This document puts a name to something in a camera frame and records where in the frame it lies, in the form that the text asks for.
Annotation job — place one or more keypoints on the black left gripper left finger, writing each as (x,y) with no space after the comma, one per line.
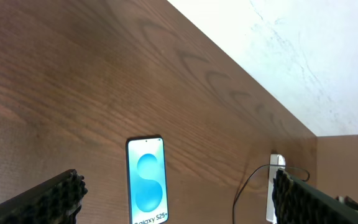
(55,201)

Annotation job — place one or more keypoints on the brown cardboard panel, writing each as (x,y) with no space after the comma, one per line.
(337,166)

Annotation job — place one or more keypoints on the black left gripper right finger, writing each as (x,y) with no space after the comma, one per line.
(296,202)

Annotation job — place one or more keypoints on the white power strip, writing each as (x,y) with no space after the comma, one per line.
(276,161)

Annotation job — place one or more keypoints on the blue screen smartphone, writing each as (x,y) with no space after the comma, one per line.
(147,180)

